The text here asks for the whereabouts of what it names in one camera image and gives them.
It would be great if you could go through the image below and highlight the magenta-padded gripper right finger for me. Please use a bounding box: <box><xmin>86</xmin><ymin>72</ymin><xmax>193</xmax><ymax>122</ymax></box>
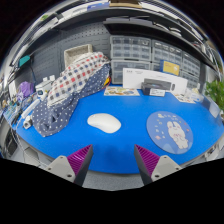
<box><xmin>133</xmin><ymin>143</ymin><xmax>183</xmax><ymax>186</ymax></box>

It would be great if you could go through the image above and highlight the purple bag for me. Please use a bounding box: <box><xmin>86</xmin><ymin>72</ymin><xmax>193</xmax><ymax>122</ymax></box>
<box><xmin>18</xmin><ymin>81</ymin><xmax>35</xmax><ymax>99</ymax></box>

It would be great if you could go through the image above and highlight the pale sticker sheet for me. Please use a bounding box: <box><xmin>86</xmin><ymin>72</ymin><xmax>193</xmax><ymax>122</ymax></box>
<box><xmin>172</xmin><ymin>92</ymin><xmax>197</xmax><ymax>105</ymax></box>

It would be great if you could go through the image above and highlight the red-blue checked cloth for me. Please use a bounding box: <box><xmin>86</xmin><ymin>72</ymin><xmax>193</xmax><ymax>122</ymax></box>
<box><xmin>46</xmin><ymin>51</ymin><xmax>111</xmax><ymax>108</ymax></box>

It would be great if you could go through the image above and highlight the navy polka-dot cloth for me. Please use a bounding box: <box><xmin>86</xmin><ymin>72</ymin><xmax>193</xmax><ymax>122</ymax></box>
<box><xmin>31</xmin><ymin>63</ymin><xmax>112</xmax><ymax>138</ymax></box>

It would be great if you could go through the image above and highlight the grey large-drawer cabinet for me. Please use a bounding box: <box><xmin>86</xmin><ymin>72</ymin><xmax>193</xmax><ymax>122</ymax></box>
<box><xmin>110</xmin><ymin>59</ymin><xmax>152</xmax><ymax>85</ymax></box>

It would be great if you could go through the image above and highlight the small black box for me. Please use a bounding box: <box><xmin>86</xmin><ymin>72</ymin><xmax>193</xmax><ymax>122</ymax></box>
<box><xmin>140</xmin><ymin>81</ymin><xmax>167</xmax><ymax>98</ymax></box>

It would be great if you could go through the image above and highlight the white computer mouse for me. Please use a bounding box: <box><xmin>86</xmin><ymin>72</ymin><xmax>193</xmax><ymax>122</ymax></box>
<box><xmin>86</xmin><ymin>112</ymin><xmax>122</xmax><ymax>135</ymax></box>

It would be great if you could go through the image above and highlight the food sticker sheet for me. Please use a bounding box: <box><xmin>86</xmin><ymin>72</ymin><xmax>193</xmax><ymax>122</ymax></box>
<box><xmin>103</xmin><ymin>86</ymin><xmax>141</xmax><ymax>97</ymax></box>

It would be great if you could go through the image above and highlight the teal lamp shade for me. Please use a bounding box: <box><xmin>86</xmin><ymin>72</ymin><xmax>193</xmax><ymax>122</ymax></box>
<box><xmin>18</xmin><ymin>54</ymin><xmax>32</xmax><ymax>68</ymax></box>

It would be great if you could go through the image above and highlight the white woven basket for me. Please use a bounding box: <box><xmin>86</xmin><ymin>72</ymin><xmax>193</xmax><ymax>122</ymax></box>
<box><xmin>63</xmin><ymin>43</ymin><xmax>94</xmax><ymax>68</ymax></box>

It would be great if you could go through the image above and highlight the round blue rabbit mouse pad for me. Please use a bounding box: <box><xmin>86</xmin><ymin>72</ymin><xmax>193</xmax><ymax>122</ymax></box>
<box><xmin>146</xmin><ymin>110</ymin><xmax>194</xmax><ymax>155</ymax></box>

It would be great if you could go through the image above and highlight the small white camera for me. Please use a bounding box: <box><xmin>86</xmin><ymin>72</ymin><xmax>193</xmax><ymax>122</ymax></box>
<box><xmin>22</xmin><ymin>115</ymin><xmax>34</xmax><ymax>130</ymax></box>

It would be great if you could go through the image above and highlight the white keyboard box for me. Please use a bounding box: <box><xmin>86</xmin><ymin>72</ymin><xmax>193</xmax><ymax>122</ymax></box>
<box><xmin>122</xmin><ymin>67</ymin><xmax>189</xmax><ymax>96</ymax></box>

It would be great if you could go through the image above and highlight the green potted plant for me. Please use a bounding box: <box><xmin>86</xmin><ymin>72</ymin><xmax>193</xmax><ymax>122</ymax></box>
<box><xmin>203</xmin><ymin>79</ymin><xmax>224</xmax><ymax>116</ymax></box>

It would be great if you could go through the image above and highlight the clear plastic packet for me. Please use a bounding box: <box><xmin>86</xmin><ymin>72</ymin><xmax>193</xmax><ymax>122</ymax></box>
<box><xmin>190</xmin><ymin>90</ymin><xmax>205</xmax><ymax>103</ymax></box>

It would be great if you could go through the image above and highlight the yellow and blue box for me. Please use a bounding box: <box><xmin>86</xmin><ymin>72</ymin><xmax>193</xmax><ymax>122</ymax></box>
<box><xmin>159</xmin><ymin>59</ymin><xmax>181</xmax><ymax>77</ymax></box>

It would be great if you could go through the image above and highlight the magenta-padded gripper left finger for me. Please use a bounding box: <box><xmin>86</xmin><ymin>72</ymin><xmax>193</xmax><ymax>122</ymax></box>
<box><xmin>44</xmin><ymin>143</ymin><xmax>95</xmax><ymax>187</ymax></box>

